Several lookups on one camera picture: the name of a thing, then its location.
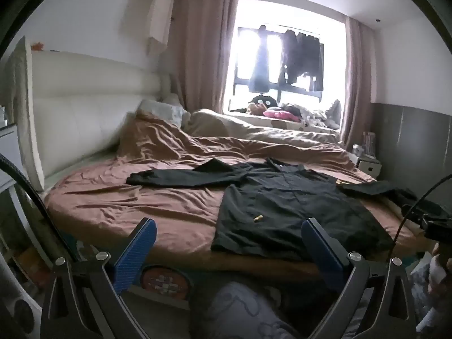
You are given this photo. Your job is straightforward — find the dark hanging clothes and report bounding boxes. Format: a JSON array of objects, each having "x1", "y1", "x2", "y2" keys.
[{"x1": 278, "y1": 28, "x2": 325, "y2": 92}]

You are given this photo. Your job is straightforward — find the white side cabinet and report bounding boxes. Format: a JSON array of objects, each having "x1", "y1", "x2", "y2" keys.
[{"x1": 0, "y1": 106, "x2": 36, "y2": 311}]

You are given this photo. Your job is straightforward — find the black shirt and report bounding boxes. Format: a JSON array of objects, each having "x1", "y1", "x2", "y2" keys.
[{"x1": 126, "y1": 157, "x2": 419, "y2": 260}]

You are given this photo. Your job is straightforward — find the dark hanging garment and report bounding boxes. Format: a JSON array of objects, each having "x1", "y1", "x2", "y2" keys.
[{"x1": 248, "y1": 25, "x2": 271, "y2": 92}]

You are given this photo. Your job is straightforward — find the white patterned pillow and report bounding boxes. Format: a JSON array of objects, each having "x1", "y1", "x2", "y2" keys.
[{"x1": 138, "y1": 94, "x2": 191, "y2": 128}]

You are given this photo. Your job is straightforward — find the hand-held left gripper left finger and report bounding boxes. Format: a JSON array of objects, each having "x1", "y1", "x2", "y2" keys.
[{"x1": 40, "y1": 217, "x2": 158, "y2": 339}]

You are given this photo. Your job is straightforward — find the black plush toy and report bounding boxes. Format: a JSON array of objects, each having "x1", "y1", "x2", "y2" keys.
[{"x1": 247, "y1": 94, "x2": 279, "y2": 115}]

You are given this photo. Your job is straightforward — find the thin black cable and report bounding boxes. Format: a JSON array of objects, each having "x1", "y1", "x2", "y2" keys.
[{"x1": 388, "y1": 175, "x2": 452, "y2": 276}]

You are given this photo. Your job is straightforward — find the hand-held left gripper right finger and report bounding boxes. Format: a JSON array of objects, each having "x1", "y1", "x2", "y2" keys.
[{"x1": 301, "y1": 218, "x2": 417, "y2": 339}]

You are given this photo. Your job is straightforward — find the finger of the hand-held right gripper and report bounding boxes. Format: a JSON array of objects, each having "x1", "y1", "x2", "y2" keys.
[{"x1": 402, "y1": 201, "x2": 444, "y2": 225}]

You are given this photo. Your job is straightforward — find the white padded headboard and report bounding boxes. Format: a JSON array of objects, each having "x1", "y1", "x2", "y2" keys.
[{"x1": 10, "y1": 37, "x2": 170, "y2": 191}]

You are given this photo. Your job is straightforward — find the round red patterned object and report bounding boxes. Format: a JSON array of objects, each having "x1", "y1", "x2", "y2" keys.
[{"x1": 139, "y1": 266, "x2": 191, "y2": 299}]

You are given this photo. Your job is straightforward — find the white nightstand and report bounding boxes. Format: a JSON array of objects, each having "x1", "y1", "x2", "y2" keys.
[{"x1": 355, "y1": 155, "x2": 383, "y2": 175}]

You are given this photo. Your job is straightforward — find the beige duvet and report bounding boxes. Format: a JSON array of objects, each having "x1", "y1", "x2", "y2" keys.
[{"x1": 184, "y1": 108, "x2": 345, "y2": 145}]

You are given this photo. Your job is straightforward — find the pink plush toy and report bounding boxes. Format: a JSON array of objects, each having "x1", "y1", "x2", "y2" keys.
[{"x1": 263, "y1": 109, "x2": 301, "y2": 121}]

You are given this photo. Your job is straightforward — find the pink curtain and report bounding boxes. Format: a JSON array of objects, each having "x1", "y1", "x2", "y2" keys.
[
  {"x1": 169, "y1": 0, "x2": 239, "y2": 114},
  {"x1": 337, "y1": 18, "x2": 377, "y2": 152}
]

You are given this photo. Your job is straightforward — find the person's patterned grey pants leg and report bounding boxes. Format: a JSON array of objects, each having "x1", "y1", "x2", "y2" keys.
[{"x1": 191, "y1": 282, "x2": 304, "y2": 339}]

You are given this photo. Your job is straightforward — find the bed with brown sheet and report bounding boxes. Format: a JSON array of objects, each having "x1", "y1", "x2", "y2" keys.
[{"x1": 43, "y1": 111, "x2": 415, "y2": 279}]

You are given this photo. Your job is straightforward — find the pile of crumpled clothes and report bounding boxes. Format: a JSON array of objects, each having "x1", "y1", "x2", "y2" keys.
[{"x1": 281, "y1": 99, "x2": 342, "y2": 129}]

